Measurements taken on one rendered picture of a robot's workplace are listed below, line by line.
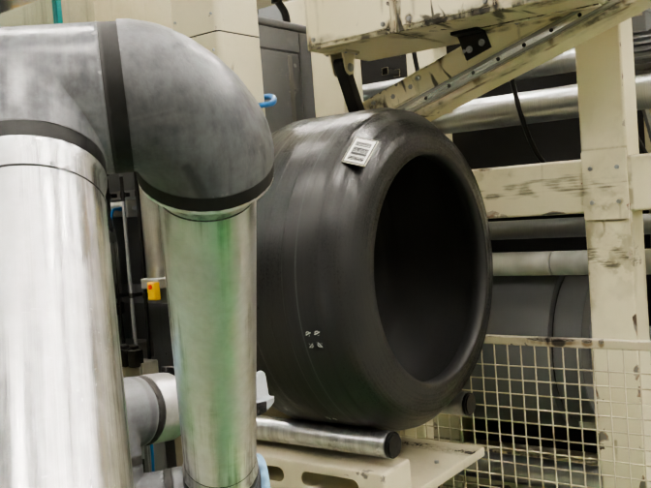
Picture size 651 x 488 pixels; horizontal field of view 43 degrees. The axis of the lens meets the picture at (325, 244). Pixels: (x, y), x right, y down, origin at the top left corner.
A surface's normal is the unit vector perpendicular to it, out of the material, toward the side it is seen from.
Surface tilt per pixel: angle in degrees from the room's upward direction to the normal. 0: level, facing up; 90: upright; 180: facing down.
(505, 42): 90
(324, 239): 78
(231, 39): 90
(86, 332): 67
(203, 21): 90
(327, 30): 90
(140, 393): 55
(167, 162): 139
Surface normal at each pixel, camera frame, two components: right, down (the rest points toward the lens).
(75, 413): 0.62, -0.49
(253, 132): 0.83, -0.04
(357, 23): -0.59, 0.09
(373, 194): 0.69, -0.13
